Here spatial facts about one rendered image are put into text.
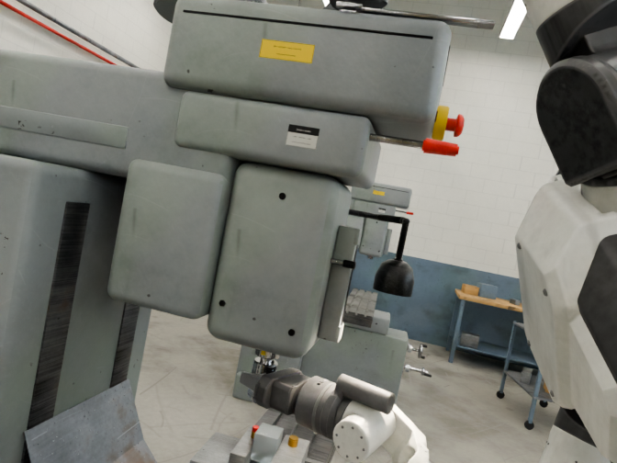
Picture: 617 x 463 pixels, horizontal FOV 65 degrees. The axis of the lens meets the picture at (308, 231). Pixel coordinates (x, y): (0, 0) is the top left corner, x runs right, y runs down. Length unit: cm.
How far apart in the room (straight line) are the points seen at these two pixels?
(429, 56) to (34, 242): 70
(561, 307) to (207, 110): 62
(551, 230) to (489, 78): 725
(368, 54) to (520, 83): 704
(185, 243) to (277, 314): 20
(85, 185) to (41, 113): 16
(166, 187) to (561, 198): 61
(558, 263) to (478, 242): 693
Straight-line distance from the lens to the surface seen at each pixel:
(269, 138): 82
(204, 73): 88
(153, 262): 89
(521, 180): 756
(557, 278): 52
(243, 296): 85
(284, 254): 82
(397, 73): 80
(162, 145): 91
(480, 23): 84
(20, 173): 91
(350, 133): 79
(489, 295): 698
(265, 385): 90
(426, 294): 744
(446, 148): 79
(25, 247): 91
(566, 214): 55
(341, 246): 88
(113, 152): 96
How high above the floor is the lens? 156
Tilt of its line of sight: 2 degrees down
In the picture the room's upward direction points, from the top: 11 degrees clockwise
